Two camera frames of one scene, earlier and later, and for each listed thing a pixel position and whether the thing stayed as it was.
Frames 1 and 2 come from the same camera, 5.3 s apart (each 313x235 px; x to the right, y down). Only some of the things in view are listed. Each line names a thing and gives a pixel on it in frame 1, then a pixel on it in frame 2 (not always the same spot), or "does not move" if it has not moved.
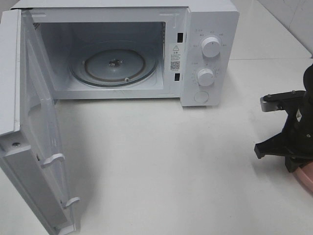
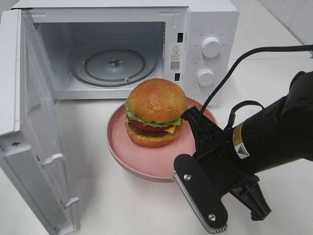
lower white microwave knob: x=206 y=77 does not move
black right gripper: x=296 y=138 -> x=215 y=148
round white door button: x=201 y=96 does not move
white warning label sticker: x=175 y=57 does not move
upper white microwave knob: x=211 y=47 does not move
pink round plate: x=305 y=174 -> x=155 y=163
